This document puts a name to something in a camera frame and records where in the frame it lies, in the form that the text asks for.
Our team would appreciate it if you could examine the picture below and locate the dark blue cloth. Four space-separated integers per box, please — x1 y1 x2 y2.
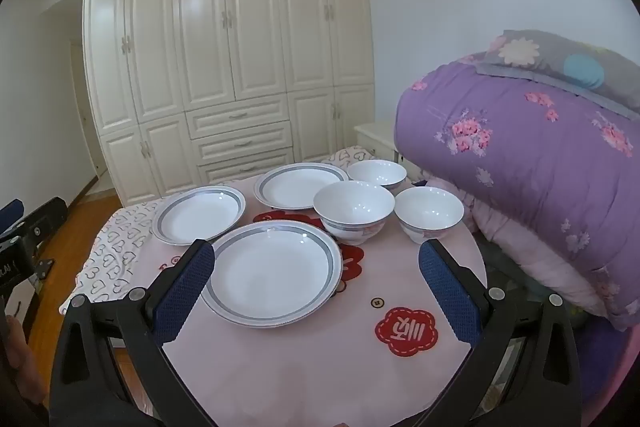
570 317 640 427

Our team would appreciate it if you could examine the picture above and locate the white ceramic bowl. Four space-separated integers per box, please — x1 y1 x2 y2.
313 181 396 245
394 187 465 245
346 159 408 195

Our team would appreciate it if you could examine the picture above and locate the purple floral quilt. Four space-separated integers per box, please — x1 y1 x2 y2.
392 59 640 333

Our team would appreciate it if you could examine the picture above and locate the round pink printed table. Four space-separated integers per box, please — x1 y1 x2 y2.
150 172 488 427

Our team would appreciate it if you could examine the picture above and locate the person's left hand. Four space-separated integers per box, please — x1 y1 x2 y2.
5 316 50 408

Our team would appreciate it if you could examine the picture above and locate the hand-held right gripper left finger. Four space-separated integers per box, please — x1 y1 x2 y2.
48 238 217 427

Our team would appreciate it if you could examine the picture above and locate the white plate with grey band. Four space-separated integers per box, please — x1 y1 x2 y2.
151 185 247 246
200 221 344 329
253 163 349 210

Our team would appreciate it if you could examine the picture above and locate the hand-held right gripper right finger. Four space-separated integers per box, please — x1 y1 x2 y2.
414 238 583 427

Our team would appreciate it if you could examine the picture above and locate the metal bed frame bracket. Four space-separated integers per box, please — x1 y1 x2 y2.
30 257 54 281

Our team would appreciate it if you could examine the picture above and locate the white door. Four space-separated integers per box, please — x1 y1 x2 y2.
70 39 108 180

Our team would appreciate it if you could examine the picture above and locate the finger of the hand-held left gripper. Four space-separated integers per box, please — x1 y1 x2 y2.
14 196 69 258
0 199 26 238

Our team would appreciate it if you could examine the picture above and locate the white nightstand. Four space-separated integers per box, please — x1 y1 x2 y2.
354 122 416 180

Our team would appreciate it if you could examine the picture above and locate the pale pink quilt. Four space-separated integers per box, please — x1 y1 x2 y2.
425 177 621 323

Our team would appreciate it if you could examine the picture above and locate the cream panelled wardrobe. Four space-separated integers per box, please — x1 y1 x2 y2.
82 0 377 208

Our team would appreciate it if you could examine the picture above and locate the grey floral pillow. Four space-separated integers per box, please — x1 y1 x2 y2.
460 29 640 122

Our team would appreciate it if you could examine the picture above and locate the bed with heart print sheet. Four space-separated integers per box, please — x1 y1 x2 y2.
60 146 381 315

